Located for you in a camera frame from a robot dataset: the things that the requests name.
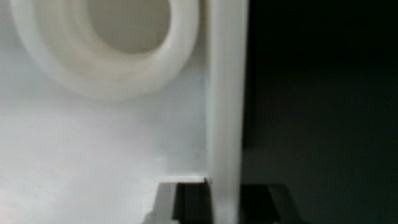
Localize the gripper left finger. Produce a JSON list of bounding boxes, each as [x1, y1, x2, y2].
[[143, 183, 212, 224]]

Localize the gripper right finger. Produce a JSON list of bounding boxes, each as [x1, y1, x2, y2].
[[241, 184, 306, 224]]

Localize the white square table top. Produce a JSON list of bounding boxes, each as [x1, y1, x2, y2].
[[0, 0, 250, 224]]

